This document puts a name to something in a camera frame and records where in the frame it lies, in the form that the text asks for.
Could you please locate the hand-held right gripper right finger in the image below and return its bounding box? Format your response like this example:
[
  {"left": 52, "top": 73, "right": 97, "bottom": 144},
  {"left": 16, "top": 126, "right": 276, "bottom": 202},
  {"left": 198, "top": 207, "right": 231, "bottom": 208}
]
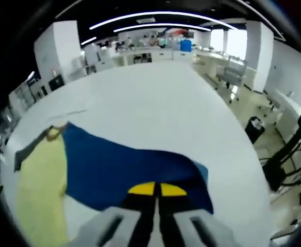
[{"left": 157, "top": 182, "right": 233, "bottom": 247}]

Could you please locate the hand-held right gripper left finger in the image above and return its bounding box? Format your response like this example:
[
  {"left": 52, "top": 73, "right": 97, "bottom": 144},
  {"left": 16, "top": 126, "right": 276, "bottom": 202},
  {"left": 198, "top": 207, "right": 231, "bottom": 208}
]
[{"left": 70, "top": 181, "right": 156, "bottom": 247}]

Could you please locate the yellow and blue garment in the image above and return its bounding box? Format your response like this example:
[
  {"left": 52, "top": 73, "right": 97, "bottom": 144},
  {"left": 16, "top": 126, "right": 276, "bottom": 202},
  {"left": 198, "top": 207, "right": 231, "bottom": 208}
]
[{"left": 13, "top": 122, "right": 214, "bottom": 247}]

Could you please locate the black waste bin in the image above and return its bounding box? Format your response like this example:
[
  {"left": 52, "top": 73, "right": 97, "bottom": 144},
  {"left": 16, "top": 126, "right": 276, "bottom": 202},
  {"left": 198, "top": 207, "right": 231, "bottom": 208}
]
[{"left": 244, "top": 116, "right": 266, "bottom": 145}]

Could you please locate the black cabinet box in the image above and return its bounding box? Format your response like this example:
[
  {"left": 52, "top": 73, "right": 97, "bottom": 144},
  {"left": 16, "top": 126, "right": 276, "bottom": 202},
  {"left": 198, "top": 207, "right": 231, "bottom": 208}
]
[{"left": 48, "top": 74, "right": 65, "bottom": 91}]

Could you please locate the grey chair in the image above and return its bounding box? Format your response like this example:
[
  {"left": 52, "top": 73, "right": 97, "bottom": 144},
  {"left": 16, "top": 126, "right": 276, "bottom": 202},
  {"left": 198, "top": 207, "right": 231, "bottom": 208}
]
[{"left": 214, "top": 58, "right": 246, "bottom": 88}]

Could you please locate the white counter with shelves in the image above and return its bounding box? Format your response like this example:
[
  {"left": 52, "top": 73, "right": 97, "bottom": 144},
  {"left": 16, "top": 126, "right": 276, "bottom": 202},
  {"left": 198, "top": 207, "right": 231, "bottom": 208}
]
[{"left": 114, "top": 48, "right": 200, "bottom": 66}]

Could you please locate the blue plastic bin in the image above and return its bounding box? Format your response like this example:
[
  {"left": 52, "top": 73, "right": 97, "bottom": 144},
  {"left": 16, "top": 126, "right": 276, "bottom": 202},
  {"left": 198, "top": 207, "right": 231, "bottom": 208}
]
[{"left": 180, "top": 39, "right": 194, "bottom": 52}]

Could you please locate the white pillar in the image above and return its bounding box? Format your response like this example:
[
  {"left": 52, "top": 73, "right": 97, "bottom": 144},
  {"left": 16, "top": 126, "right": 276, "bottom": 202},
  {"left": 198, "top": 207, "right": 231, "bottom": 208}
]
[
  {"left": 34, "top": 20, "right": 81, "bottom": 84},
  {"left": 245, "top": 22, "right": 274, "bottom": 92}
]

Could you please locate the shorter arc ceiling light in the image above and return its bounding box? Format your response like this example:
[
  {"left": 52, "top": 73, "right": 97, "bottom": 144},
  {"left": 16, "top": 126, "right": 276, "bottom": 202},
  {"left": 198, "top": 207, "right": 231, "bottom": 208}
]
[{"left": 113, "top": 23, "right": 210, "bottom": 33}]

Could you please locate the long arc ceiling light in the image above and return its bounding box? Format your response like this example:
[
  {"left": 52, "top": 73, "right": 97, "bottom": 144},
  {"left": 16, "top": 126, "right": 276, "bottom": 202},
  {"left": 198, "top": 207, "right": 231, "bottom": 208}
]
[{"left": 89, "top": 11, "right": 240, "bottom": 30}]

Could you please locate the black stand with cables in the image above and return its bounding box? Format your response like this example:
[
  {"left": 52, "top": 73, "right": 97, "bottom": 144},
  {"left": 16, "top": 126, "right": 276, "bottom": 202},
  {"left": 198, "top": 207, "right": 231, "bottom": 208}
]
[{"left": 260, "top": 109, "right": 301, "bottom": 191}]

